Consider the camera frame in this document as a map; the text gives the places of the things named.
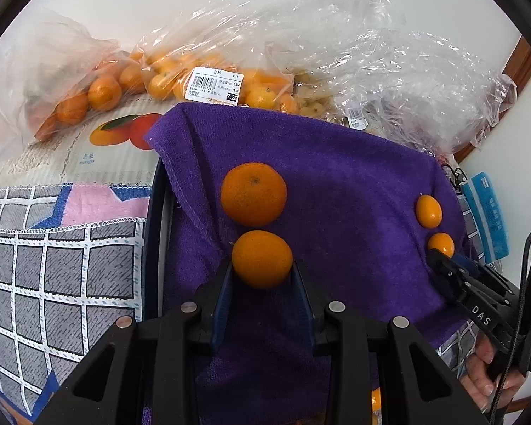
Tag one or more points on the mango print cardboard box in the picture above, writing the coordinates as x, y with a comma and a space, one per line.
71, 146

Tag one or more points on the grey checkered star blanket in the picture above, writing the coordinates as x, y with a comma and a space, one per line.
48, 274

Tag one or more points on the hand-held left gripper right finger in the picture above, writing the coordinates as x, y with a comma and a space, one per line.
304, 305

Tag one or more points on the blue tissue pack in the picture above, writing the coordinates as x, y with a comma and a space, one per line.
486, 217

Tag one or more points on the person's right hand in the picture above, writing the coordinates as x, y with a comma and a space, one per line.
480, 376

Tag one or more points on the brown wooden door frame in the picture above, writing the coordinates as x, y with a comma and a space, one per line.
517, 71

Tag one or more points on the large mandarin orange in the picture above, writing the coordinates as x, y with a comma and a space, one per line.
253, 194
262, 259

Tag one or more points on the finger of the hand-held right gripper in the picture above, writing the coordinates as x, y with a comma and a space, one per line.
473, 270
447, 274

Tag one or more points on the clear bag of red fruits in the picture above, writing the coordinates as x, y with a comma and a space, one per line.
425, 88

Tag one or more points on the labelled clear bag of mandarins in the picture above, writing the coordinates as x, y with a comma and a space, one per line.
265, 97

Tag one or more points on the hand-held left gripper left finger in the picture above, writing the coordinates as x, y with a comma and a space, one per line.
221, 305

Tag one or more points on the small mandarin orange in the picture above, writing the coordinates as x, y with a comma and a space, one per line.
428, 211
375, 400
441, 244

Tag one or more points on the purple towel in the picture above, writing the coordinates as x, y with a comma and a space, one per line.
336, 177

